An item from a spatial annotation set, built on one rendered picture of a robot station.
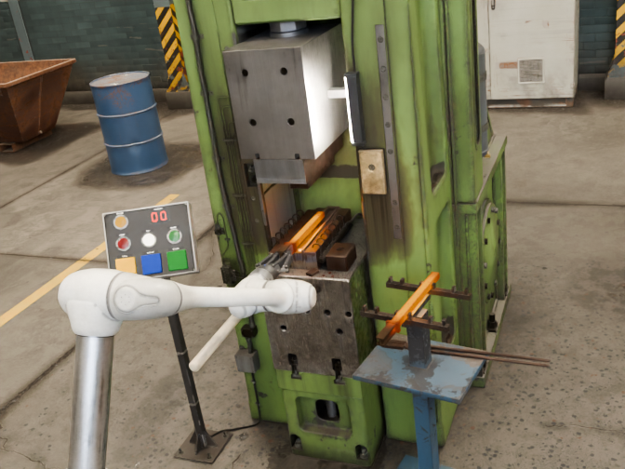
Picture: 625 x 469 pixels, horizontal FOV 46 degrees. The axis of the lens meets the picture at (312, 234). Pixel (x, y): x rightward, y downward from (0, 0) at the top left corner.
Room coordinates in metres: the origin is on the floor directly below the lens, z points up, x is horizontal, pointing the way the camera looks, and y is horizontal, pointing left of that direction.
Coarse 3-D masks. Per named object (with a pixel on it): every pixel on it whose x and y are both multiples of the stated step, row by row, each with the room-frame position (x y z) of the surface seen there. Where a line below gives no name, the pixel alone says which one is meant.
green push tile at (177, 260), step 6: (168, 252) 2.62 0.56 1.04; (174, 252) 2.62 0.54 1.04; (180, 252) 2.61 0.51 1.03; (168, 258) 2.61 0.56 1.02; (174, 258) 2.61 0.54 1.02; (180, 258) 2.60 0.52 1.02; (186, 258) 2.60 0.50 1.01; (168, 264) 2.59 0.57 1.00; (174, 264) 2.59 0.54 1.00; (180, 264) 2.59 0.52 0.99; (186, 264) 2.59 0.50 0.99; (168, 270) 2.59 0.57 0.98; (174, 270) 2.58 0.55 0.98
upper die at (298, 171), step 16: (336, 144) 2.85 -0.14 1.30; (256, 160) 2.61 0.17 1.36; (272, 160) 2.59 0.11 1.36; (288, 160) 2.56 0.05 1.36; (304, 160) 2.55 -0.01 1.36; (320, 160) 2.68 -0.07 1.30; (256, 176) 2.62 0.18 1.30; (272, 176) 2.59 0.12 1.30; (288, 176) 2.56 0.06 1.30; (304, 176) 2.54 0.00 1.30
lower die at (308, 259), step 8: (320, 208) 2.97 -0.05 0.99; (336, 208) 2.92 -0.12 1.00; (344, 208) 2.92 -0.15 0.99; (304, 216) 2.93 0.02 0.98; (312, 216) 2.89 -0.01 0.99; (344, 216) 2.85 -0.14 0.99; (296, 224) 2.85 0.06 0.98; (304, 224) 2.82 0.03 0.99; (336, 224) 2.77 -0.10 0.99; (288, 232) 2.79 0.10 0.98; (296, 232) 2.75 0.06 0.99; (320, 232) 2.72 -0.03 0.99; (328, 232) 2.71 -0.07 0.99; (280, 240) 2.72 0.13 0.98; (288, 240) 2.68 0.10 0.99; (312, 240) 2.65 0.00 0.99; (320, 240) 2.64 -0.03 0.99; (272, 248) 2.65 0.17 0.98; (304, 248) 2.57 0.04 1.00; (312, 248) 2.57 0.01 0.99; (296, 256) 2.57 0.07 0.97; (304, 256) 2.56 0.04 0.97; (312, 256) 2.54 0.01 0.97; (296, 264) 2.57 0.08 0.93; (304, 264) 2.56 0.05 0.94; (312, 264) 2.55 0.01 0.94; (320, 264) 2.56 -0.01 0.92
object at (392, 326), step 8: (432, 272) 2.35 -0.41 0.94; (432, 280) 2.29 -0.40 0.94; (424, 288) 2.24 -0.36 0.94; (416, 296) 2.20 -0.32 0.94; (424, 296) 2.22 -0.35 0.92; (408, 304) 2.15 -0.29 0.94; (416, 304) 2.17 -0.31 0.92; (400, 312) 2.11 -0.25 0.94; (408, 312) 2.11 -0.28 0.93; (392, 320) 2.06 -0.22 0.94; (400, 320) 2.06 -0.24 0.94; (384, 328) 2.01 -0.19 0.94; (392, 328) 2.01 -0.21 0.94; (400, 328) 2.04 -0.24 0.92; (384, 336) 1.97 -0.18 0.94; (392, 336) 2.01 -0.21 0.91; (384, 344) 1.96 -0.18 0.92
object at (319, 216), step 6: (318, 216) 2.77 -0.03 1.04; (324, 216) 2.81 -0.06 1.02; (312, 222) 2.71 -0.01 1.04; (318, 222) 2.75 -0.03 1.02; (306, 228) 2.66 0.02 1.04; (312, 228) 2.69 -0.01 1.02; (300, 234) 2.60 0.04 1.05; (306, 234) 2.63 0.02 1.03; (294, 240) 2.55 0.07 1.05; (300, 240) 2.58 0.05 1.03; (282, 246) 2.49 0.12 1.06; (288, 246) 2.48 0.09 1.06; (294, 246) 2.51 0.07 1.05; (282, 252) 2.44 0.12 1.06
